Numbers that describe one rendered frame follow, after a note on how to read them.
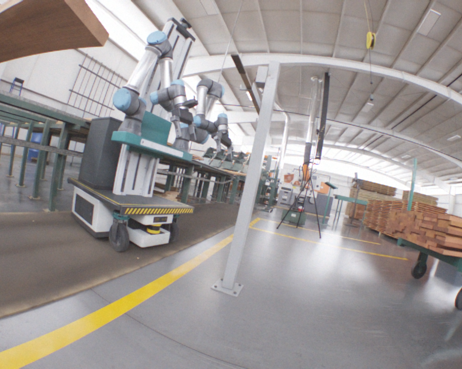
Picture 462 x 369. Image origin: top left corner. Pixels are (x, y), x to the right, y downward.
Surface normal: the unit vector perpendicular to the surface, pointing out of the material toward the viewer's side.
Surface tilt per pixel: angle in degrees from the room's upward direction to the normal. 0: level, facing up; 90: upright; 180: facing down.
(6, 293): 0
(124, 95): 97
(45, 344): 0
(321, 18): 174
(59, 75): 90
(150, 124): 90
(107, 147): 90
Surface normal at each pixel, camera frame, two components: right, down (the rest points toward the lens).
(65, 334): 0.21, -0.98
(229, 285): -0.27, -0.06
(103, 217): 0.87, 0.19
